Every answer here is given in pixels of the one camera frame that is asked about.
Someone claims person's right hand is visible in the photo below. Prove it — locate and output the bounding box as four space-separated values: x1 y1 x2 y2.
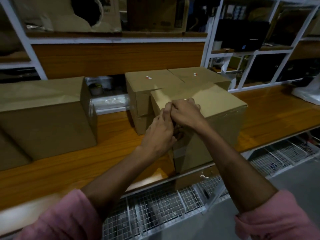
169 98 209 134

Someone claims person's left hand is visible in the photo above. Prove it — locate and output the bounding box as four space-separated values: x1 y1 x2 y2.
140 102 183 160

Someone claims person's left forearm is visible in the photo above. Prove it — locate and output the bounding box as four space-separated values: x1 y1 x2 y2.
81 146 160 218

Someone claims person's right forearm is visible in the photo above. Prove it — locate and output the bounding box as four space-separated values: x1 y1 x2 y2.
195 123 278 214

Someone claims dark brown cardboard box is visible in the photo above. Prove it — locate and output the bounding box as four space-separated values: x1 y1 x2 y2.
127 0 190 33

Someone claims Pico box with hole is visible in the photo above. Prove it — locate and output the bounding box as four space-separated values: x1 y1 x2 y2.
12 0 122 33

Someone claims white plastic pack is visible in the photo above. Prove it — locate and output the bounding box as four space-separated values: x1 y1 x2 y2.
91 95 130 112

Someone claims white tape roll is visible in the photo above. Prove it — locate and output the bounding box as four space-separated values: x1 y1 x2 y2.
89 83 103 96

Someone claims white metal shelf rack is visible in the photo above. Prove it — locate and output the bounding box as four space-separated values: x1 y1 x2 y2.
0 0 220 115
204 0 320 93

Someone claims wooden drawer panel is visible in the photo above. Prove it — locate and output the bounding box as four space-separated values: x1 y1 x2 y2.
32 42 205 80

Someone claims black printer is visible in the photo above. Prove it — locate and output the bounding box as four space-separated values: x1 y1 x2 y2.
215 19 270 52

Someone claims pink left shirt sleeve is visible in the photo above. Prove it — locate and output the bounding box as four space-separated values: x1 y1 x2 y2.
15 189 103 240

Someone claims pink shirt sleeve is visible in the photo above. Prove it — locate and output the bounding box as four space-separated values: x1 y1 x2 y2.
15 189 103 240
235 190 320 240

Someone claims white plastic machine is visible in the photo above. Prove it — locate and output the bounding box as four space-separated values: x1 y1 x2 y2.
291 75 320 106

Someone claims pink right shirt sleeve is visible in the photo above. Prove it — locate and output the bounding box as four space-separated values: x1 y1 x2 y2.
235 190 320 240

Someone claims wire mesh cage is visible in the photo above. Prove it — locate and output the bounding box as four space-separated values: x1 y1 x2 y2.
101 132 320 240

